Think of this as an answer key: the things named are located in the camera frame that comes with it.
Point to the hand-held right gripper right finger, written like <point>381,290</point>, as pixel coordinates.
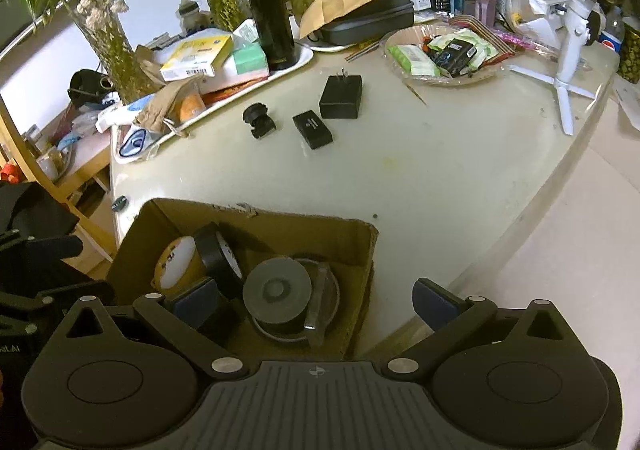
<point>435,302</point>

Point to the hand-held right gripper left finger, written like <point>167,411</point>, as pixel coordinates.
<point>197,302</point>

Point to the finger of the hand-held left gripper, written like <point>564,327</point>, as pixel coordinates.
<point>60,297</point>
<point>50,248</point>

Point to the black electrical tape roll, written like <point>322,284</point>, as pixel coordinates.
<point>212,255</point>

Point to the black cylinder with grey top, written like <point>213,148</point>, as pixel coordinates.
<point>277,290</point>

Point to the clear plastic case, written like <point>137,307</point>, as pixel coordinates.
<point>317,305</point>

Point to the brown cardboard box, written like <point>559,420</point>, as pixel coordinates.
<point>300,237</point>

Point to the small black box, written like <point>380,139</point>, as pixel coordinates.
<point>312,127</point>

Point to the black power adapter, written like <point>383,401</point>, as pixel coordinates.
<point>341,97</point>

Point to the round yellow bear toy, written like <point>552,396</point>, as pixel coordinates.
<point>175,262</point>

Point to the small red toy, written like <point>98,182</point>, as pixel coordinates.
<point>10,172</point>

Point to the wooden side cabinet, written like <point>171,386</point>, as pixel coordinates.
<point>85,150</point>

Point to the white tube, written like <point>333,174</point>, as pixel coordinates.
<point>117,115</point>

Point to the black round pouch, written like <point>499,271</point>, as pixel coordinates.
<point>85,85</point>

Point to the brown cloth pouch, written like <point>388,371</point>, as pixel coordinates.
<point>160,107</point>

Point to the orange packet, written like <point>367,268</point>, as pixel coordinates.
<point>191,107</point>

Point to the thin wooden stick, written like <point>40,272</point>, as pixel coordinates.
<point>417,92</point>

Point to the brown paper bag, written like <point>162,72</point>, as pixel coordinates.
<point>147,60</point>

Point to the red booklet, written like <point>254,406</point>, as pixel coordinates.
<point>235,86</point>

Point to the yellow cardboard box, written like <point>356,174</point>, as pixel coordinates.
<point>197,55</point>

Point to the green snack pack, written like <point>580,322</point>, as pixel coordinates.
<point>412,60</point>

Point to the black snack packet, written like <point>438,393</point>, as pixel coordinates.
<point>455,55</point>

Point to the green tissue pack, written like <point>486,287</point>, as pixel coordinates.
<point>247,59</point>

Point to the wooden chopsticks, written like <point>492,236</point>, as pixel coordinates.
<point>362,51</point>

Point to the white tray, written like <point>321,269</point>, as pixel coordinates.
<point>302,57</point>

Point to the clear snack bowl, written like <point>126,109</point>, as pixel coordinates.
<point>405,36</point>

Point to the white paper sheet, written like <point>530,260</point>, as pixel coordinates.
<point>627,97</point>

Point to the striped mat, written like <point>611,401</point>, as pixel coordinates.
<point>480,22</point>

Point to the black zip case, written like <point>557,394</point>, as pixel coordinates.
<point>370,25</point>

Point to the white tripod gimbal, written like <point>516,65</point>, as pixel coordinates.
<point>570,50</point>

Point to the black thermos bottle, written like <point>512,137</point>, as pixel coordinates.
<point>267,15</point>

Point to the pink bottle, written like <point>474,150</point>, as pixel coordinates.
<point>484,5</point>

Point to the brown paper envelope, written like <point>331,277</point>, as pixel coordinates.
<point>345,0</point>

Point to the white plastic bag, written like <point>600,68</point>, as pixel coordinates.
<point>525,0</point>

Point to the blue label soda bottle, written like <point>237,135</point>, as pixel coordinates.
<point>611,37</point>

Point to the curved wooden chair frame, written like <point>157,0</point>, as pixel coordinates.
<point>30,155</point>

